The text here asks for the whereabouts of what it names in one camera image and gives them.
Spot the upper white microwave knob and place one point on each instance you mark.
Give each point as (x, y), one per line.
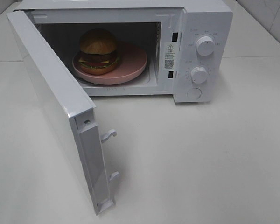
(205, 45)

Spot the white microwave oven body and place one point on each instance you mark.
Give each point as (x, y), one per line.
(166, 29)

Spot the round white door release button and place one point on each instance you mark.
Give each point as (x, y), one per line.
(194, 93)

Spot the toy burger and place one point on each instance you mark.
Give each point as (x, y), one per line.
(98, 52)

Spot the pink round plate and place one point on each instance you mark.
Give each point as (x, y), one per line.
(133, 60)

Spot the white microwave door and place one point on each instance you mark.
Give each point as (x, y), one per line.
(68, 109)

